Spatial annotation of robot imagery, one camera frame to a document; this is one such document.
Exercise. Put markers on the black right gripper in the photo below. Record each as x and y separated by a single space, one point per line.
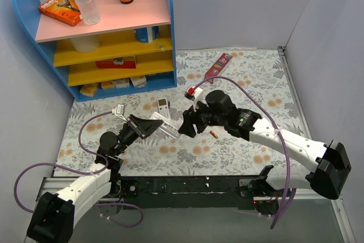
195 118

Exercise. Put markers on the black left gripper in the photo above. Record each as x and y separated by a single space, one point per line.
136 126

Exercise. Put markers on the white remote control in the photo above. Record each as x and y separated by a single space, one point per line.
157 116
163 108

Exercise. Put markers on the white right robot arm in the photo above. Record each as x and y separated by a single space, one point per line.
324 166

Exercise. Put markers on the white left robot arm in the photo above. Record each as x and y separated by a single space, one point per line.
56 214

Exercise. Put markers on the red battery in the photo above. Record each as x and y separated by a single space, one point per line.
214 134

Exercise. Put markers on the red toothpaste box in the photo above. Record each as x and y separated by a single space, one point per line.
218 67

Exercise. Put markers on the red box on shelf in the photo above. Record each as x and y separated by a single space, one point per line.
127 62

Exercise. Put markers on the blue shelf unit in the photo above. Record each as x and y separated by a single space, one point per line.
156 60

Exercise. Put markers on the floral table mat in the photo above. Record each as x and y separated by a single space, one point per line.
255 80

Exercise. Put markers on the blue white can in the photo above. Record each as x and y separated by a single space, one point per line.
146 34

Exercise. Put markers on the white cup on shelf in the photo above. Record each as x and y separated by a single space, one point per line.
85 44

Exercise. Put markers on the orange razor box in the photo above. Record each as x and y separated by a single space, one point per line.
64 11

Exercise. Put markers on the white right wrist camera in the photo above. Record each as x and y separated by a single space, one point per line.
194 94

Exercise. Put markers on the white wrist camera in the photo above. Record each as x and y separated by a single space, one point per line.
194 94
119 111

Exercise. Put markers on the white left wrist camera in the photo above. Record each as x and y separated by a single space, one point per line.
119 111

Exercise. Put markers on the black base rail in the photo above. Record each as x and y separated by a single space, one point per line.
191 191

